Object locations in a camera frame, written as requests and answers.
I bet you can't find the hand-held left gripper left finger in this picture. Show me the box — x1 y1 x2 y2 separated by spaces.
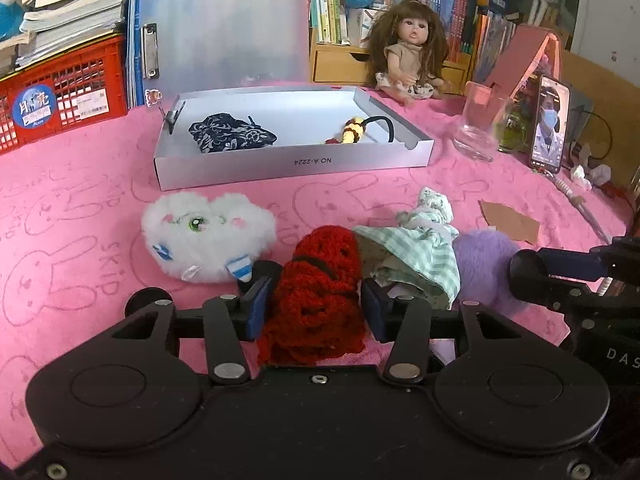
111 261 284 387

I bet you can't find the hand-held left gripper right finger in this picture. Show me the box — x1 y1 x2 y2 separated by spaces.
361 278 559 387

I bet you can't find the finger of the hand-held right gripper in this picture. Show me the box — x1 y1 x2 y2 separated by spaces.
510 246 613 311

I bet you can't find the red knitted doll hat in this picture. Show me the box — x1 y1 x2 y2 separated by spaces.
257 225 366 367

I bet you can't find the green striped doll dress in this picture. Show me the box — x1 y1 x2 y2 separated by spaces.
352 187 461 310

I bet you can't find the purple fluffy pompom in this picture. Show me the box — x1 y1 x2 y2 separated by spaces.
452 231 523 307

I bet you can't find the white fluffy plush toy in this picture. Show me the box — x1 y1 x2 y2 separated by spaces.
141 194 277 282

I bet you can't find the white cardboard box tray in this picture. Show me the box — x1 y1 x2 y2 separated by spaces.
154 85 435 192

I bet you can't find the brown cardboard scrap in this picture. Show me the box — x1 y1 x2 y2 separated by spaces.
479 199 542 244

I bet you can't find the crumpled white tissue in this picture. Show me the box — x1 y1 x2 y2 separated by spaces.
570 162 614 191

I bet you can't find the smartphone with lit screen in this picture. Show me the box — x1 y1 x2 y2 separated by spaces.
530 74 572 175

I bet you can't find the clear glass cup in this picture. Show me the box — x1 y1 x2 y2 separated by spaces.
452 81 516 163

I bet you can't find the brown cardboard box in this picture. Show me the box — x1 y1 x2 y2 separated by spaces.
560 50 640 187

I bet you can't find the pink printed blanket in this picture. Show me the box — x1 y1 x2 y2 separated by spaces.
0 80 640 463

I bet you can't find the wooden desktop drawer organizer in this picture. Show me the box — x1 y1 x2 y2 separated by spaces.
309 27 474 97

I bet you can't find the brown-haired baby doll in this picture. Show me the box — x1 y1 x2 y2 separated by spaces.
361 0 451 107

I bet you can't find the translucent plastic file case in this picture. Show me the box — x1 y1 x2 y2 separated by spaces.
139 0 310 111

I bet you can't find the small white box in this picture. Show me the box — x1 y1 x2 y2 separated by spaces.
347 7 381 49

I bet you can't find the red plastic crate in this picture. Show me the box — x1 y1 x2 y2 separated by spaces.
0 35 129 157

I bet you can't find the row of colourful books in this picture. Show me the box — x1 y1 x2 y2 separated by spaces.
309 0 519 68

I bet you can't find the stack of worn books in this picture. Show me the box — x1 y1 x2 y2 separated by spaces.
0 0 132 79

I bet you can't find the white braided cable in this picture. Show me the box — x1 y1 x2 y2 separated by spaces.
542 167 614 246

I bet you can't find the dark floral drawstring pouch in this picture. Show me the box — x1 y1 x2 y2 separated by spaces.
188 112 278 154

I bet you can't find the beaded black hair tie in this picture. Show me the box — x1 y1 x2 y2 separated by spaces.
325 114 399 146

